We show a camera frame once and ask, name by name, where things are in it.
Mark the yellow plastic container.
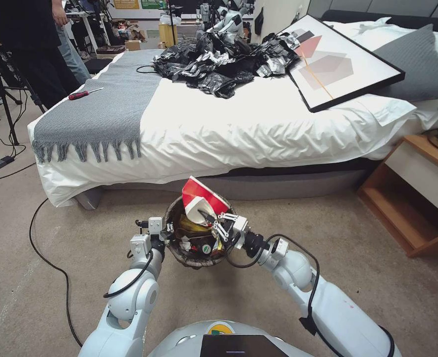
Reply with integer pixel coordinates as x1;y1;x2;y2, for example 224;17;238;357
158;21;178;49

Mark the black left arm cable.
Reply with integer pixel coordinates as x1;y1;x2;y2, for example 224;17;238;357
103;249;154;299

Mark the black tripod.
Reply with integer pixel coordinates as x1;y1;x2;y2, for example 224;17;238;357
0;33;48;146

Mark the thin black floor cable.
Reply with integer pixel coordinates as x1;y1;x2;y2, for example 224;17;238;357
0;136;38;183

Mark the grey upholstered bed base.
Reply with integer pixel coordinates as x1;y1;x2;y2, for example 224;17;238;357
74;167;369;211

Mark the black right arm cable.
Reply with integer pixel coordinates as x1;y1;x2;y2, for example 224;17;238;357
224;233;321;336

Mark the wooden nightstand with white drawer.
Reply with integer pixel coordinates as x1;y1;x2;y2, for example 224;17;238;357
356;133;438;258

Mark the long black floor cable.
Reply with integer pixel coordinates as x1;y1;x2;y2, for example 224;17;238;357
28;197;84;349

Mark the white humanoid robot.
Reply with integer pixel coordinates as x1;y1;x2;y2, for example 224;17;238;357
196;0;250;41

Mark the black framed abstract picture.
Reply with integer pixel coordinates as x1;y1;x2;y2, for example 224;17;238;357
278;14;406;114

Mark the white rounded robot front shell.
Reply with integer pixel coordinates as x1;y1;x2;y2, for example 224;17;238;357
146;319;290;357

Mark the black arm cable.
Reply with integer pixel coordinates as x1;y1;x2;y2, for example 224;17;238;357
224;233;321;336
103;249;154;299

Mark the yellow crumpled wrapper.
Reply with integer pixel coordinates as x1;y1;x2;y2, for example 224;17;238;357
178;215;215;239

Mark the person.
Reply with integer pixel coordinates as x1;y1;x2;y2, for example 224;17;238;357
55;23;92;87
0;0;81;109

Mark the grey fringed throw blanket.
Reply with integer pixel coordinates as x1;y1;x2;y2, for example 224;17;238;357
31;48;164;164

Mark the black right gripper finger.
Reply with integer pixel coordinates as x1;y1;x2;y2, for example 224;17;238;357
199;211;239;227
203;220;231;243

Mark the pile of black plastic bags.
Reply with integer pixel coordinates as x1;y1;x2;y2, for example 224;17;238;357
152;31;302;100

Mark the grey pillow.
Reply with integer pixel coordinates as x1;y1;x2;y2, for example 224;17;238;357
371;24;438;102

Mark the white bed duvet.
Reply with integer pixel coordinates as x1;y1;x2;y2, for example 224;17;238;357
27;20;438;208

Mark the black hanging bag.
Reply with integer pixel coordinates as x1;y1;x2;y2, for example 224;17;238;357
254;6;266;36

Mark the red and white paper carton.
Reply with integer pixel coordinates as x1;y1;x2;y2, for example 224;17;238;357
181;176;230;228

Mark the white table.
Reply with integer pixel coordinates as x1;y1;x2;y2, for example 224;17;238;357
64;10;111;54

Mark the red handled screwdriver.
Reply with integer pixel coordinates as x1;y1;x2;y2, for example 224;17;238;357
68;87;105;101

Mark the dark round trash bin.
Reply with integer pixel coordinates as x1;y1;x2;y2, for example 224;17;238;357
163;196;238;268

